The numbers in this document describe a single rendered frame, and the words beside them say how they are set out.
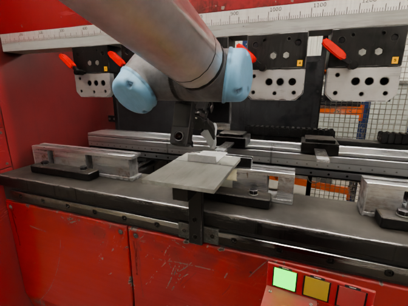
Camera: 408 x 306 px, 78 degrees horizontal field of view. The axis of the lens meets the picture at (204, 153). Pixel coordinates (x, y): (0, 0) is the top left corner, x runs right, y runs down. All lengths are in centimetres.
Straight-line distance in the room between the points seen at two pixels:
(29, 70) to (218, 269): 110
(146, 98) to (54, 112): 103
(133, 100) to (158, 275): 64
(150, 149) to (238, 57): 89
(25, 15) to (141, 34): 97
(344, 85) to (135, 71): 50
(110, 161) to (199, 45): 77
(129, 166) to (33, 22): 61
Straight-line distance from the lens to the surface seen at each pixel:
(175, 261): 86
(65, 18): 106
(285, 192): 78
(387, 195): 81
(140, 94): 41
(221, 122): 78
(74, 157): 111
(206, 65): 31
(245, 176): 78
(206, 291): 88
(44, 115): 138
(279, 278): 63
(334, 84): 71
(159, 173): 64
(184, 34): 26
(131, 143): 124
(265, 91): 71
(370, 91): 72
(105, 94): 93
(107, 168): 102
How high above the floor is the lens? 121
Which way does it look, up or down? 15 degrees down
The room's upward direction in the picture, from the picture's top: straight up
